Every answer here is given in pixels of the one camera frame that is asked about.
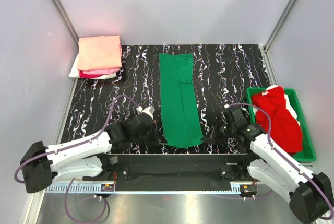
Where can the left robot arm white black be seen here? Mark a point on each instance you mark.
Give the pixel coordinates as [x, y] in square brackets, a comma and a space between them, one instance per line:
[88, 157]

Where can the folded pink t shirt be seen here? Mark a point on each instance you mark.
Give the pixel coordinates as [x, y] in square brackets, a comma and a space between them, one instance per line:
[98, 73]

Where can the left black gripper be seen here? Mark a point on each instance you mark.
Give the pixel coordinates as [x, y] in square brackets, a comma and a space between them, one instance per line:
[154, 137]

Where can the green t shirt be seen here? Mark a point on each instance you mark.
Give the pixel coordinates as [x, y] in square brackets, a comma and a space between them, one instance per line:
[179, 113]

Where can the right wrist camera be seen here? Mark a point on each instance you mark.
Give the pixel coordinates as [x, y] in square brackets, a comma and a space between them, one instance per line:
[235, 114]

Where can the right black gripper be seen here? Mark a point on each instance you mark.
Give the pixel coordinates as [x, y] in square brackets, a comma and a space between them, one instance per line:
[210, 137]

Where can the red white t shirt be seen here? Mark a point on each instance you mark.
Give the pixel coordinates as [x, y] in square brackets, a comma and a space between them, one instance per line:
[286, 130]

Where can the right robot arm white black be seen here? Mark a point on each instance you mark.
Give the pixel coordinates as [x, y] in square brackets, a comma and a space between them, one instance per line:
[308, 195]

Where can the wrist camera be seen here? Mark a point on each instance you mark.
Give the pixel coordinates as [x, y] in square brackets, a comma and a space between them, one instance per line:
[235, 114]
[147, 110]

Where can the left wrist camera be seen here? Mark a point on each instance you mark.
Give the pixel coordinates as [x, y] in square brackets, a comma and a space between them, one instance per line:
[147, 110]

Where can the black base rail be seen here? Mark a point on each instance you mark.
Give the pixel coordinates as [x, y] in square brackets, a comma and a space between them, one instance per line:
[224, 158]

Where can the aluminium frame rail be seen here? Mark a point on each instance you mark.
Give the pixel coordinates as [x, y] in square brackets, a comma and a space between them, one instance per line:
[164, 178]

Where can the folded white t shirt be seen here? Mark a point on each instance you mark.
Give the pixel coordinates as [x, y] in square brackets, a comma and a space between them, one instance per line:
[75, 73]

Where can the folded peach t shirt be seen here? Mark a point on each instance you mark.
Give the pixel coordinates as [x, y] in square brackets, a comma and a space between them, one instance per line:
[98, 53]

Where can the green plastic bin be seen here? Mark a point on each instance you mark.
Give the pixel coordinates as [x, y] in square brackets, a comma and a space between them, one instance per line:
[307, 154]

